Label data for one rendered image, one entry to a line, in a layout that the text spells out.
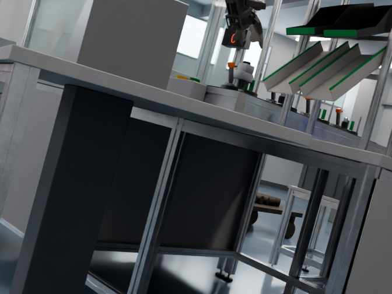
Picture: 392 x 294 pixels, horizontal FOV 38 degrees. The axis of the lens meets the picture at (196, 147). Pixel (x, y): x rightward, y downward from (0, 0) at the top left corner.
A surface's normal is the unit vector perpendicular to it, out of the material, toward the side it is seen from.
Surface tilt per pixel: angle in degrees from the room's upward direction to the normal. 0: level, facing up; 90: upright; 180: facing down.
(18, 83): 90
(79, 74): 90
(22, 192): 90
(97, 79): 90
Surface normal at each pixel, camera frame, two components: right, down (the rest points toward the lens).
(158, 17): 0.42, 0.14
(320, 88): -0.38, -0.83
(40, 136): -0.69, -0.18
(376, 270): 0.67, 0.20
